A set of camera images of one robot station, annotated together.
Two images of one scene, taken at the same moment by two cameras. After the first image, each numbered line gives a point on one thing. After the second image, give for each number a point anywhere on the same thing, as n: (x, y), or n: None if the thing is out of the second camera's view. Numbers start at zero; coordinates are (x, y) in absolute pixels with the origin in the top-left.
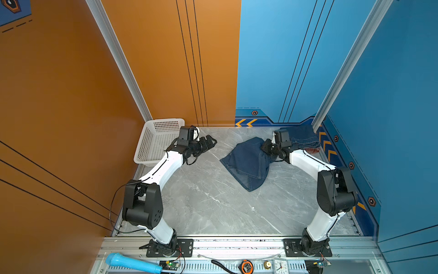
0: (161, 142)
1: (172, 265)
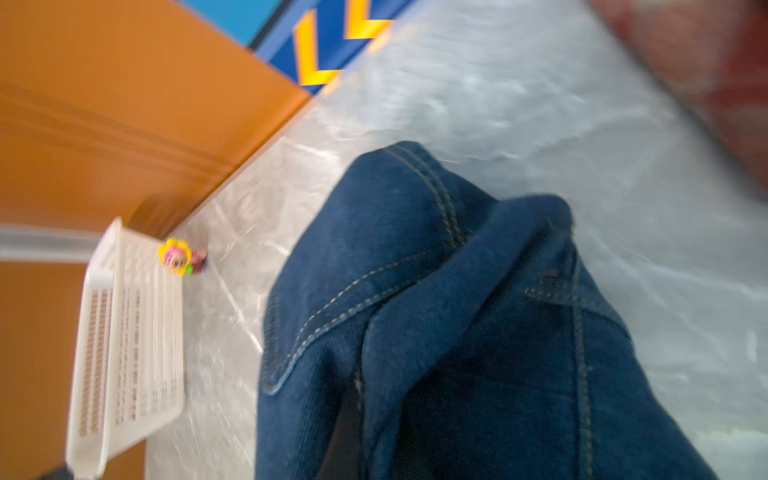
0: (129, 370)
1: None
